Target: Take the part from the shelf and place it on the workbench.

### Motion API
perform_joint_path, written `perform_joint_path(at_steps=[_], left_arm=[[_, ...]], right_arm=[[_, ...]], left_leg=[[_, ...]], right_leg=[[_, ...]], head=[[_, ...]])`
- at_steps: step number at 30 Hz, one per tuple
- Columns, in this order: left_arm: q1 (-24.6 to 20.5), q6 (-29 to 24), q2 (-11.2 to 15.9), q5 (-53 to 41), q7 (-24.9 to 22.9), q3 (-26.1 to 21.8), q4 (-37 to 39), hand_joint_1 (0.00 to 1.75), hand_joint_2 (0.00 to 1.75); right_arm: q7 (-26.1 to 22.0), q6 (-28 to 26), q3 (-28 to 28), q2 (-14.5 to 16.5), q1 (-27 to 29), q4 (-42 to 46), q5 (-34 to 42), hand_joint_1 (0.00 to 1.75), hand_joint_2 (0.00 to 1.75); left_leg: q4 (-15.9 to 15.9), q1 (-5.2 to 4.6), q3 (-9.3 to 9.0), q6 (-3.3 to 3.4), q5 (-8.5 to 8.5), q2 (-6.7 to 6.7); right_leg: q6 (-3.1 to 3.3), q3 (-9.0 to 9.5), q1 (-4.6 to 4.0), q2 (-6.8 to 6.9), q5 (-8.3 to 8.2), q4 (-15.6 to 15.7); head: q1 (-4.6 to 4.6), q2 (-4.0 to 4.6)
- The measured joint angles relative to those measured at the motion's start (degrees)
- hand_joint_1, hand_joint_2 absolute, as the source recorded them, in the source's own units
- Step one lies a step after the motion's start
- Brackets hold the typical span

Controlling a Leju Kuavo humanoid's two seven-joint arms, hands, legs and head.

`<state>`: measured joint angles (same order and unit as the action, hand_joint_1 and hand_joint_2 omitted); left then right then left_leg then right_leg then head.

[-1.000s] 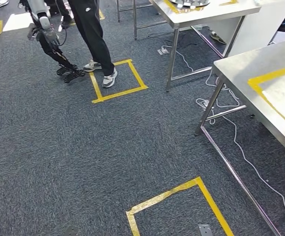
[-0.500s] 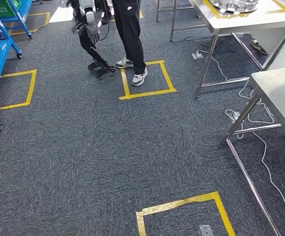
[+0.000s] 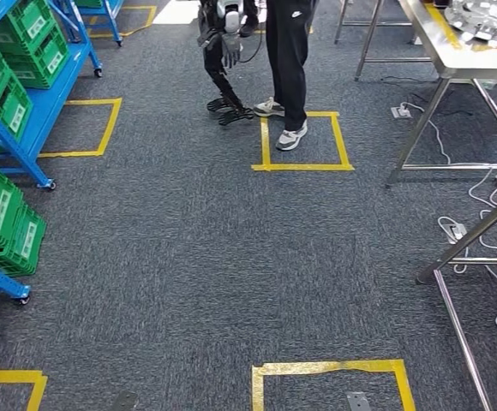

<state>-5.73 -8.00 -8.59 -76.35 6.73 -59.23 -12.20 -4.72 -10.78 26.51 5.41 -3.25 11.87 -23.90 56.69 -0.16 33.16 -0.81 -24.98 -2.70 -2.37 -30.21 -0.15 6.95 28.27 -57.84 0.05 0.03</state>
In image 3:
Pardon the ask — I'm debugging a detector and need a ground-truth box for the steel workbench table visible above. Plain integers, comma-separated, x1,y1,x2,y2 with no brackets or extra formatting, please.
415,157,497,411

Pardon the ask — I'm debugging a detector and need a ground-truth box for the yellow floor tape outline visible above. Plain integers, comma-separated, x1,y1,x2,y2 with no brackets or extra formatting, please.
0,369,48,411

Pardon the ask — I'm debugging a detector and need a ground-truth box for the white power strip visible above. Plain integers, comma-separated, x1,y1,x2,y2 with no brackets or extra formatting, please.
439,217,468,246
390,102,413,121

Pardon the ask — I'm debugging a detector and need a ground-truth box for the black floor cable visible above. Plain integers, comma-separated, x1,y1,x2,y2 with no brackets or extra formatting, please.
380,72,476,118

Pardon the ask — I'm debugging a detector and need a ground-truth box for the person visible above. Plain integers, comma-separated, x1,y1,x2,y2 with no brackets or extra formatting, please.
252,0,320,152
238,0,261,39

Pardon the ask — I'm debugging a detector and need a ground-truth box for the grey wheel hubcap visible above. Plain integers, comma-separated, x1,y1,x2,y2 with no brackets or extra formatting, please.
443,0,497,46

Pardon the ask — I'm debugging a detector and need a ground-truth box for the standing humanoid robot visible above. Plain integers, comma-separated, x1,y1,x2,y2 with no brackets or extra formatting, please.
196,0,263,128

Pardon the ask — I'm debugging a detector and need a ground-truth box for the yellow floor tape line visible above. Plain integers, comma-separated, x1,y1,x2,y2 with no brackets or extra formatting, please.
39,97,124,159

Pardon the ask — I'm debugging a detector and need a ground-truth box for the white floor mat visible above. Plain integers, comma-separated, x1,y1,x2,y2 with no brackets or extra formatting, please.
151,0,201,26

